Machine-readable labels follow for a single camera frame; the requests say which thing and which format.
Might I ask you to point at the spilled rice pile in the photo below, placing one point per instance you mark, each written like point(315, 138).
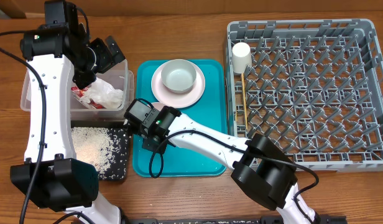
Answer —
point(92, 149)

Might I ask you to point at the clear plastic bin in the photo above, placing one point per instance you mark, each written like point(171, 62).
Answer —
point(117, 81)

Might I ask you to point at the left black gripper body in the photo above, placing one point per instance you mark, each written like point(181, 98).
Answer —
point(104, 56)

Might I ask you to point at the grey shallow bowl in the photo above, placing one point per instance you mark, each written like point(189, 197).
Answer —
point(178, 75)

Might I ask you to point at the red snack wrapper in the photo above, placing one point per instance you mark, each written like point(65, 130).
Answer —
point(78, 93)

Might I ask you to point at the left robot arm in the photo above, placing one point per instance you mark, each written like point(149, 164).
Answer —
point(60, 54)

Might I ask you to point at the teal plastic serving tray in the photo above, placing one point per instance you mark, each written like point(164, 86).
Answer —
point(209, 110)

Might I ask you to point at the pale green cup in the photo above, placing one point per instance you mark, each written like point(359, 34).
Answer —
point(241, 57)

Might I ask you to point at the white napkin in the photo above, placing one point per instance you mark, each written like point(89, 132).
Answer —
point(102, 93)

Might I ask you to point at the grey plastic dishwasher rack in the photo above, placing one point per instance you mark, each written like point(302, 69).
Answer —
point(315, 88)

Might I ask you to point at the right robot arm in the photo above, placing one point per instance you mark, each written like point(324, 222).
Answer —
point(259, 168)

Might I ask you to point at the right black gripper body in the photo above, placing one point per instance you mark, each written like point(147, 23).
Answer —
point(157, 143)

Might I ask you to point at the large white plate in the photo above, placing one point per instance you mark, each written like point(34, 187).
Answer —
point(177, 100)

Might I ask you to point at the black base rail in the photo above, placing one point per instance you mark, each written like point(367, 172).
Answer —
point(325, 219)

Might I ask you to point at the black plastic tray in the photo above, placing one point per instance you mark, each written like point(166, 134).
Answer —
point(120, 149)

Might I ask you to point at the small white dish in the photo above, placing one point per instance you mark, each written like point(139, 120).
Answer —
point(158, 105)

